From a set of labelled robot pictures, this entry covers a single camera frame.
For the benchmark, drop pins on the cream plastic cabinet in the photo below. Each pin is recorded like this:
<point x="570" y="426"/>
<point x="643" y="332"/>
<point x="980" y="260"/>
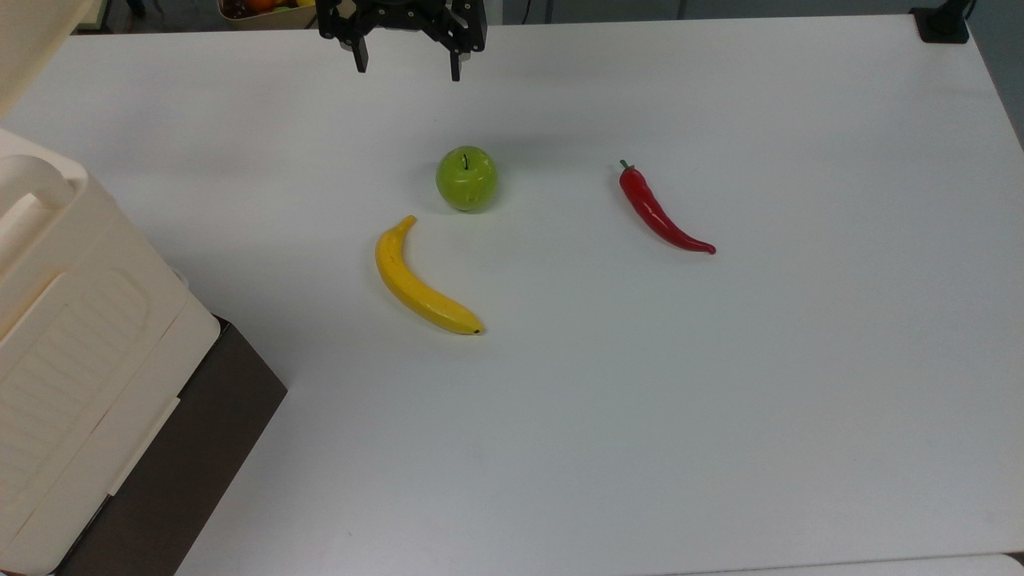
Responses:
<point x="72" y="352"/>

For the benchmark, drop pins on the cream cabinet door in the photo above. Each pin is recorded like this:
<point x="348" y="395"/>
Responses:
<point x="36" y="44"/>

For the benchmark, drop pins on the yellow-green box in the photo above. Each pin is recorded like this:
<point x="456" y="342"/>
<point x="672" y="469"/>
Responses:
<point x="93" y="12"/>

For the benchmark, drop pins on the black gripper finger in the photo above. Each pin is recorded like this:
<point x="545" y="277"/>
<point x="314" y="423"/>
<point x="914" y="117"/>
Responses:
<point x="456" y="66"/>
<point x="361" y="56"/>

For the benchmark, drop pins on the bowl of fruit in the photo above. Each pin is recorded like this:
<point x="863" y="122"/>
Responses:
<point x="264" y="11"/>

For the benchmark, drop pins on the green apple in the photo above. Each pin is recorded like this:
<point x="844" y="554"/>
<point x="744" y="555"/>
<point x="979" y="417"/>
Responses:
<point x="466" y="178"/>

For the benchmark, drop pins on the yellow banana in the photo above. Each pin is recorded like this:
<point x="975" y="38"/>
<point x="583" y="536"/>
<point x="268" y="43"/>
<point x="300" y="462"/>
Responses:
<point x="408" y="282"/>

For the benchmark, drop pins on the black clamp mount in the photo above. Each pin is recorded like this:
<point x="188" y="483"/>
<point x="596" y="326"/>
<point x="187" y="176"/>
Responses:
<point x="942" y="24"/>

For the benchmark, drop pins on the red chili pepper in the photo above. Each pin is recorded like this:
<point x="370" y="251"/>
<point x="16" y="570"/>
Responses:
<point x="652" y="212"/>

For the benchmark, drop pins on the dark brown base board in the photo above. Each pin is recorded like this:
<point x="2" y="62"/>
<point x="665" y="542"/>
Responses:
<point x="192" y="448"/>

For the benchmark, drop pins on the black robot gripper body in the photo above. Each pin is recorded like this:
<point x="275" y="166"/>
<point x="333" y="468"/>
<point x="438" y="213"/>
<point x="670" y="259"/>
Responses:
<point x="408" y="14"/>

